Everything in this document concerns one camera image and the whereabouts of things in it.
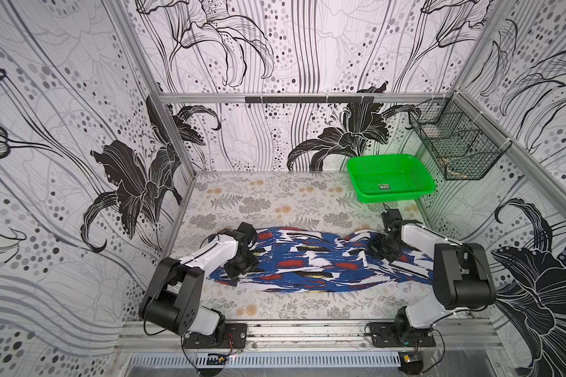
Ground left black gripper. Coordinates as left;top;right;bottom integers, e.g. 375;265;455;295
224;249;260;284

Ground blue patterned long pants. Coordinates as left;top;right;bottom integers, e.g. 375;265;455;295
208;227;433;293

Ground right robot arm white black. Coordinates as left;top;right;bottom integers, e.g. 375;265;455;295
366;221;496;349

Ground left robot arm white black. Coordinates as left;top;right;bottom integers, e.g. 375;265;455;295
139;222;258;344

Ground green plastic basket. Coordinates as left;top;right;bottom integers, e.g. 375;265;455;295
347;154;436;204

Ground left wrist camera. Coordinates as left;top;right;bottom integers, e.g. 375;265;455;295
237;221;257;247

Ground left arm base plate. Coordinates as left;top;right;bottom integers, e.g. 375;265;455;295
183;321;248;350

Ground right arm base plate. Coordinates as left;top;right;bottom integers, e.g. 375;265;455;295
365;322;436;349

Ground white slotted cable duct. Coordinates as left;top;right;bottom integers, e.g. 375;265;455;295
129;350;401;369

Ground black wire basket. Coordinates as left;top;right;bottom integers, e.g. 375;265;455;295
408;99;503;181

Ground black bar on rail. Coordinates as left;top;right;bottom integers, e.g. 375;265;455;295
244;96;375;104

